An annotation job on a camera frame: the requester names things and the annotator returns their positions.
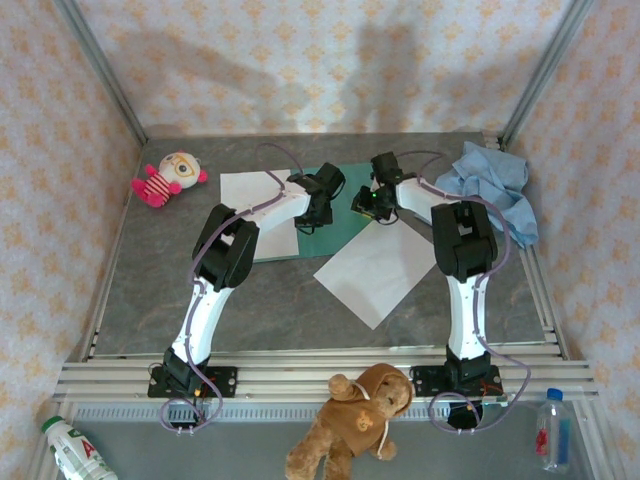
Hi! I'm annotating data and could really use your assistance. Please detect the white paper sheet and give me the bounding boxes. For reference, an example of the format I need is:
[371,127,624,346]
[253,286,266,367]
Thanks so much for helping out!
[312,217,442,331]
[219,169,302,262]

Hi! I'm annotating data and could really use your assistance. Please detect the aluminium frame post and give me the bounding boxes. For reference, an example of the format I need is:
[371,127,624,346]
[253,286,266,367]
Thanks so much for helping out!
[499,0,596,146]
[52,0,149,146]

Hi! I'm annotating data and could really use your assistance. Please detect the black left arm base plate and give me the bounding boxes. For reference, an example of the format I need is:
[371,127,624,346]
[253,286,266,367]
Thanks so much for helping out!
[147,366,239,400]

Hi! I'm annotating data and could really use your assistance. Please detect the aluminium side rail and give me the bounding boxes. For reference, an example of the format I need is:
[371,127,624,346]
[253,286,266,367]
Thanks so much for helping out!
[482,130,571,359]
[82,142,147,361]

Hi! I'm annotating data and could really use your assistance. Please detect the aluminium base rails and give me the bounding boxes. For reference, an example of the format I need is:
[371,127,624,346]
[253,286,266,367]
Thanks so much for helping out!
[54,347,601,404]

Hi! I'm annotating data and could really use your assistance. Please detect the pink striped plush doll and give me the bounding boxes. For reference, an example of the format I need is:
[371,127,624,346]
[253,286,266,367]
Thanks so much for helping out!
[130,151,210,210]

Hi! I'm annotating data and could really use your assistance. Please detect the green paper folder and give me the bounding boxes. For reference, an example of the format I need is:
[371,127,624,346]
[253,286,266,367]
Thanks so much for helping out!
[252,164,381,265]

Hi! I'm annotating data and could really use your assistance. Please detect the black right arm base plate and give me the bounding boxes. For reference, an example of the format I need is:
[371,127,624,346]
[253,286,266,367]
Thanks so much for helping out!
[409,364,502,400]

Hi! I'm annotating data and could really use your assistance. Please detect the crumpled blue cloth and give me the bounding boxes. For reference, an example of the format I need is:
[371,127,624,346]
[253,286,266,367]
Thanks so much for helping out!
[433,140,541,250]

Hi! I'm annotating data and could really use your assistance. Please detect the grey slotted cable duct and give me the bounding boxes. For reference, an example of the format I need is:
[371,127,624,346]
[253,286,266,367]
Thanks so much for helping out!
[74,403,546,422]

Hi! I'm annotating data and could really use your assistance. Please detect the white bottle green cap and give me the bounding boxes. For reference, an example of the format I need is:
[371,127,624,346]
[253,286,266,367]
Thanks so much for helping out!
[39,415,120,480]

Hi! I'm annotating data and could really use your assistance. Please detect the brown teddy bear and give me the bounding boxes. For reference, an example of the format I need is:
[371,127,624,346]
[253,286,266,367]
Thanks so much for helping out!
[284,363,416,480]

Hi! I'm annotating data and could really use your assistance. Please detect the clear water bottle blue cap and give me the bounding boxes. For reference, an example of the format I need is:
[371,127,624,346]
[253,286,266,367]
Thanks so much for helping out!
[535,387,574,475]

